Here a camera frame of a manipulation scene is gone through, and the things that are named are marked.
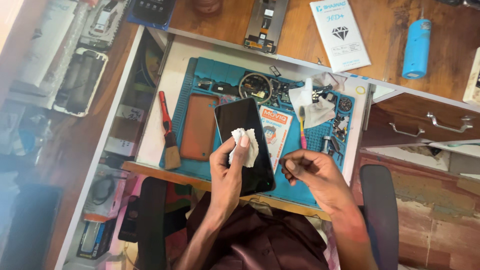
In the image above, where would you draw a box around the person's left hand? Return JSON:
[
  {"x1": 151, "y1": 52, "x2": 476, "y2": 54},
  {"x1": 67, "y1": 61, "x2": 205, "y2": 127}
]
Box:
[{"x1": 208, "y1": 135, "x2": 252, "y2": 211}]

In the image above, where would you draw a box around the orange phone case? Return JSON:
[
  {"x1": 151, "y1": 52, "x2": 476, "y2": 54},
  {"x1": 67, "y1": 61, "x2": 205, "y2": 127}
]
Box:
[{"x1": 179, "y1": 92, "x2": 220, "y2": 162}]

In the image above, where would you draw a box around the person's maroon shirt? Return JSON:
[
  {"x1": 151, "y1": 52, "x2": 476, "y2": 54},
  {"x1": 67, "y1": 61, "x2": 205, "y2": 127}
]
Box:
[{"x1": 186, "y1": 192, "x2": 331, "y2": 270}]

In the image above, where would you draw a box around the white phone back cover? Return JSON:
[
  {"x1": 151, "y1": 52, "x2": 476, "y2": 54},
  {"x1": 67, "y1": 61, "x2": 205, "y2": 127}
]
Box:
[{"x1": 52, "y1": 47, "x2": 110, "y2": 118}]

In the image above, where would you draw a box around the black chair armrest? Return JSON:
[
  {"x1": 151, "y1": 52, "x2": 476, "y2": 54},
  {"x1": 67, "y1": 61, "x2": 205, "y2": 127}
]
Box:
[
  {"x1": 359, "y1": 164, "x2": 400, "y2": 270},
  {"x1": 136, "y1": 176, "x2": 168, "y2": 270}
]

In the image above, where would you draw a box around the person's right hand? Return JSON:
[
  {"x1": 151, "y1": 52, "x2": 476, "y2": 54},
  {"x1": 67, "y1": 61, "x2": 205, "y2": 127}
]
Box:
[{"x1": 279, "y1": 149, "x2": 354, "y2": 215}]

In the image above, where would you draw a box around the red-handled bristle brush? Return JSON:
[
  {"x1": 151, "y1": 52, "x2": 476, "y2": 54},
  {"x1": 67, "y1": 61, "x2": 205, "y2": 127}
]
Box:
[{"x1": 158, "y1": 91, "x2": 182, "y2": 170}]

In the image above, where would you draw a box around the white wipe cloth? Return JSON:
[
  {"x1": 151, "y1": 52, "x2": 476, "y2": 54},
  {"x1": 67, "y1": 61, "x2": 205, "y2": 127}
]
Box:
[{"x1": 228, "y1": 128, "x2": 260, "y2": 169}]

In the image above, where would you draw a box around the dark flat panel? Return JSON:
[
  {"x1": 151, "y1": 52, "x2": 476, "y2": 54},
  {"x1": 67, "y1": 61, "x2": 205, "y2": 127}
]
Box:
[{"x1": 0, "y1": 183, "x2": 63, "y2": 270}]

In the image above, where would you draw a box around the brown round object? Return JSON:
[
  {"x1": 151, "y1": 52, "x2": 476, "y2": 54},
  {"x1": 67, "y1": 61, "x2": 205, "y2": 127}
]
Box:
[{"x1": 193, "y1": 0, "x2": 224, "y2": 16}]

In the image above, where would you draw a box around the black smartphone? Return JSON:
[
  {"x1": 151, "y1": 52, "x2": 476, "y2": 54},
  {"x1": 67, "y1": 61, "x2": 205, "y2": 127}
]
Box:
[{"x1": 214, "y1": 97, "x2": 277, "y2": 197}]

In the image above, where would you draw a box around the wooden drawer unit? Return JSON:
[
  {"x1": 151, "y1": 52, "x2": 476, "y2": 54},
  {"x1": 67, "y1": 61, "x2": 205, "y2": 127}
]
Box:
[{"x1": 361, "y1": 91, "x2": 480, "y2": 148}]

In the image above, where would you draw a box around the metal drawer handle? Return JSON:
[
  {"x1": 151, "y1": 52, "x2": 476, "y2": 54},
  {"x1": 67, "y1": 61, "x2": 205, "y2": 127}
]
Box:
[
  {"x1": 427, "y1": 112, "x2": 474, "y2": 134},
  {"x1": 388, "y1": 122, "x2": 426, "y2": 138}
]

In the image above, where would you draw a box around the round metal ring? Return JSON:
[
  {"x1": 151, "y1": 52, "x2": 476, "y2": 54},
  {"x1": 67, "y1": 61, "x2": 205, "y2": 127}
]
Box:
[{"x1": 238, "y1": 72, "x2": 274, "y2": 105}]

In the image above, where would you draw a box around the pink and yellow toothbrush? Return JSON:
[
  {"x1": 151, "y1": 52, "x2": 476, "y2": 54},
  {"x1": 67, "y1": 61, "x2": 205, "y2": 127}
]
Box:
[{"x1": 298, "y1": 106, "x2": 308, "y2": 150}]

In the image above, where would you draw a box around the crumpled white tissue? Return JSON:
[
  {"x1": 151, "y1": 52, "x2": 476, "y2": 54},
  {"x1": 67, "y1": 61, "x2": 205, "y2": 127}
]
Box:
[{"x1": 288, "y1": 73, "x2": 347, "y2": 130}]

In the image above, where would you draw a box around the phone display panel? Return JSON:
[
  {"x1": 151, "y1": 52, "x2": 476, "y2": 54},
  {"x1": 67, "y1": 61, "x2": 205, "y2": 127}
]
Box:
[{"x1": 243, "y1": 0, "x2": 290, "y2": 55}]

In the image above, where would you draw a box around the white box with diamond print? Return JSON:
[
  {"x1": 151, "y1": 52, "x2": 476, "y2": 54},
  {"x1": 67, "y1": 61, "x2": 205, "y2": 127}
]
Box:
[{"x1": 309, "y1": 0, "x2": 372, "y2": 73}]

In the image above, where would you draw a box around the white shelf with boxes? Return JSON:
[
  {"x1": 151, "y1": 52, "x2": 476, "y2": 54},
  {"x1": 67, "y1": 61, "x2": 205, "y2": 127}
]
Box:
[{"x1": 55, "y1": 25, "x2": 174, "y2": 270}]

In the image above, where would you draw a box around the heap of small phone parts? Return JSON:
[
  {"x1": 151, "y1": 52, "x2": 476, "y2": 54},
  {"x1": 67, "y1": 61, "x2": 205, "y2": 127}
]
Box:
[{"x1": 269, "y1": 78, "x2": 354, "y2": 156}]

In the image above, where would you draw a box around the blue bottle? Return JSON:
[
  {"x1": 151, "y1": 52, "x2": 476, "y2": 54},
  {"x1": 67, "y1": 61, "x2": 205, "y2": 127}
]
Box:
[{"x1": 401, "y1": 9, "x2": 433, "y2": 80}]

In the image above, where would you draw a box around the black phone on blue box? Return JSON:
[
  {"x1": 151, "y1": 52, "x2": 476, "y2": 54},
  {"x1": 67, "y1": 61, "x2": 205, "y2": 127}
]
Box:
[{"x1": 127, "y1": 0, "x2": 177, "y2": 31}]

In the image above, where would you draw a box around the blue repair work mat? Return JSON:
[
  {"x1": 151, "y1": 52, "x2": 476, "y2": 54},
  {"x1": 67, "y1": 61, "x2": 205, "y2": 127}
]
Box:
[{"x1": 159, "y1": 56, "x2": 356, "y2": 209}]

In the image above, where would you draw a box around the heap of phone packaging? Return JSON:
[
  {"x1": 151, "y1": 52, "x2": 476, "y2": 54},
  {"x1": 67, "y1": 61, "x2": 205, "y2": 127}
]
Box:
[{"x1": 7, "y1": 0, "x2": 131, "y2": 110}]

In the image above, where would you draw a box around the white orange screen protector packet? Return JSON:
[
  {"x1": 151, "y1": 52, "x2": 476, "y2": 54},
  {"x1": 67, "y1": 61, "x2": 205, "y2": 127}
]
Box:
[{"x1": 258, "y1": 105, "x2": 294, "y2": 174}]

